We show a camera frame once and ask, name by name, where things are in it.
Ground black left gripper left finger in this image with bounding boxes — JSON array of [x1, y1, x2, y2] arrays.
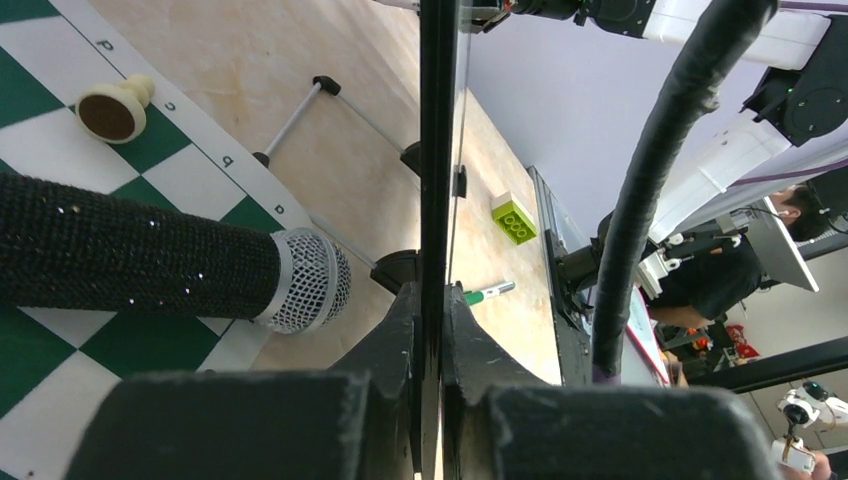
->
[[66, 283, 421, 479]]

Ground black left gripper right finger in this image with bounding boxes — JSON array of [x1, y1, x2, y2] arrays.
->
[[442, 288, 779, 479]]

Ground white whiteboard black frame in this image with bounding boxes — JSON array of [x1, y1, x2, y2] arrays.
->
[[251, 0, 475, 372]]

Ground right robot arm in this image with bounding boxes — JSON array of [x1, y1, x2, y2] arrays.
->
[[593, 1, 777, 378]]

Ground green capped marker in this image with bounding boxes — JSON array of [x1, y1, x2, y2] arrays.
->
[[464, 281, 516, 306]]

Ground green lego brick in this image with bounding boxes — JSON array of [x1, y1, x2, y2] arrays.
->
[[490, 192, 538, 245]]

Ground person in black shirt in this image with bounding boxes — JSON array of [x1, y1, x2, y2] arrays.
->
[[646, 184, 829, 329]]

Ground green white chess mat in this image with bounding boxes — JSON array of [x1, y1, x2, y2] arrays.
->
[[1, 1, 309, 479]]

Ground black sparkly microphone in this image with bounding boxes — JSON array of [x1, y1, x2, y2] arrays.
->
[[1, 173, 351, 334]]

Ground cream chess pawn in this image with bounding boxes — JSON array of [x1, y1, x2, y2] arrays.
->
[[74, 73, 156, 144]]

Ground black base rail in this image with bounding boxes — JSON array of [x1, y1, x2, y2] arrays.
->
[[527, 166, 592, 387]]

